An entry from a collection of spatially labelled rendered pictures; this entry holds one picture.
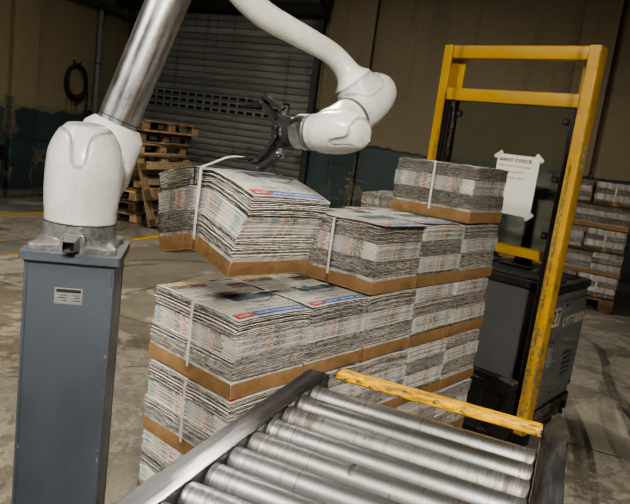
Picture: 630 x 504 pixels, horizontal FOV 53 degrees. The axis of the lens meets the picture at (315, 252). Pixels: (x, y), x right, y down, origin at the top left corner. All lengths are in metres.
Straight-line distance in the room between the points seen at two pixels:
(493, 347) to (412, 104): 5.89
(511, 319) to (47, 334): 2.30
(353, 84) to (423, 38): 7.33
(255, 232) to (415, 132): 7.23
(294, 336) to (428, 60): 7.26
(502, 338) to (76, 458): 2.23
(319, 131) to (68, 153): 0.56
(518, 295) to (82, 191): 2.28
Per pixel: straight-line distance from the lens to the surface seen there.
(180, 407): 1.89
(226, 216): 1.60
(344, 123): 1.46
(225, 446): 1.07
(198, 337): 1.77
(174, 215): 1.78
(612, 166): 8.45
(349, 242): 2.08
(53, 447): 1.59
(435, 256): 2.34
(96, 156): 1.42
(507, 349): 3.26
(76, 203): 1.42
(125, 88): 1.63
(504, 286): 3.22
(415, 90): 8.80
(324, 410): 1.25
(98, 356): 1.49
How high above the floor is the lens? 1.30
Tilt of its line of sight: 10 degrees down
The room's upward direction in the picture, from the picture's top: 8 degrees clockwise
